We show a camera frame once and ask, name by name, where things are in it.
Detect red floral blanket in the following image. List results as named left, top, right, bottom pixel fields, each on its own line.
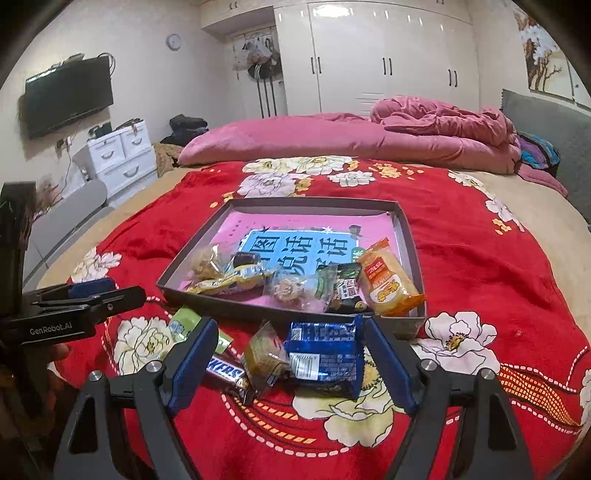
left=53, top=157, right=591, bottom=480

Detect green white snack packet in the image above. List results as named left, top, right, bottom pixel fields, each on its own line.
left=164, top=307, right=234, bottom=358

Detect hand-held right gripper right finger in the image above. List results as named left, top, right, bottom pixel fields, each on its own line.
left=362, top=314, right=536, bottom=480

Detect small dark wrapped candy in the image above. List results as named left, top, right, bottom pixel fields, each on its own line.
left=229, top=251, right=259, bottom=271

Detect crumpled pink quilt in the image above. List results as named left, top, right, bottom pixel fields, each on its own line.
left=369, top=95, right=568, bottom=197

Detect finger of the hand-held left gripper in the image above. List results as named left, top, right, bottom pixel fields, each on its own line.
left=88, top=286, right=147, bottom=324
left=30, top=277, right=117, bottom=308

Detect brown chocolate bar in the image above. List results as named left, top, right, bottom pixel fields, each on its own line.
left=201, top=353, right=257, bottom=407

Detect pink duvet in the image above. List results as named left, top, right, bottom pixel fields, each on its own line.
left=178, top=112, right=518, bottom=174

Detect yellow snack packet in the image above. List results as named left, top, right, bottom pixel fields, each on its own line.
left=185, top=261, right=273, bottom=296

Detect brown patterned cloth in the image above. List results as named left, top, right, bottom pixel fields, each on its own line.
left=152, top=142, right=185, bottom=178

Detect clear nut snack packet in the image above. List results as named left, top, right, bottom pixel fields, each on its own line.
left=263, top=270, right=338, bottom=311

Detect blue snack packet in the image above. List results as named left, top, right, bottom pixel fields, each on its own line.
left=283, top=314, right=368, bottom=400

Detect white wardrobe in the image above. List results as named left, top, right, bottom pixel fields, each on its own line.
left=201, top=0, right=481, bottom=121

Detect dark clothes pile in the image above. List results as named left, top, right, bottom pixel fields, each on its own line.
left=161, top=114, right=208, bottom=146

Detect black green pea packet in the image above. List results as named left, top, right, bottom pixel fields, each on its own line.
left=323, top=262, right=370, bottom=315

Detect hanging bags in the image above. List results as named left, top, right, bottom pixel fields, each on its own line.
left=231, top=34, right=284, bottom=118

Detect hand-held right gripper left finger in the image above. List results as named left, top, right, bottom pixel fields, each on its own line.
left=53, top=316, right=220, bottom=480

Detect grey cardboard box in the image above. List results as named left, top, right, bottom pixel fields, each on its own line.
left=157, top=198, right=426, bottom=340

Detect floral wall painting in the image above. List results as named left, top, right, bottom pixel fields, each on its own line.
left=512, top=7, right=591, bottom=112

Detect black television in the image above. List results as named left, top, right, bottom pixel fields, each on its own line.
left=24, top=55, right=115, bottom=140

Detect person's left hand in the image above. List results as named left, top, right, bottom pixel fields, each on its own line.
left=46, top=344, right=72, bottom=384

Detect orange snack packet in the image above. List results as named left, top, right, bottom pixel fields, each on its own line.
left=356, top=237, right=426, bottom=317

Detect purple blue cloth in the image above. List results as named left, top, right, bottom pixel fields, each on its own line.
left=517, top=131, right=561, bottom=178

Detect clear meat floss cake packet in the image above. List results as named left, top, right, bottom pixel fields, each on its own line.
left=187, top=244, right=227, bottom=282

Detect brown cake packet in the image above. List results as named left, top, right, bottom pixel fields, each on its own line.
left=242, top=320, right=291, bottom=400

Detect white drawer cabinet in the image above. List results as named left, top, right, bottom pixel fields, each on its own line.
left=85, top=119, right=158, bottom=199

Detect pink and blue book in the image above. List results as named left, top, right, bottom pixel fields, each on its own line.
left=185, top=208, right=402, bottom=296

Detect grey headboard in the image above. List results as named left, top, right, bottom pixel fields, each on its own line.
left=501, top=89, right=591, bottom=227

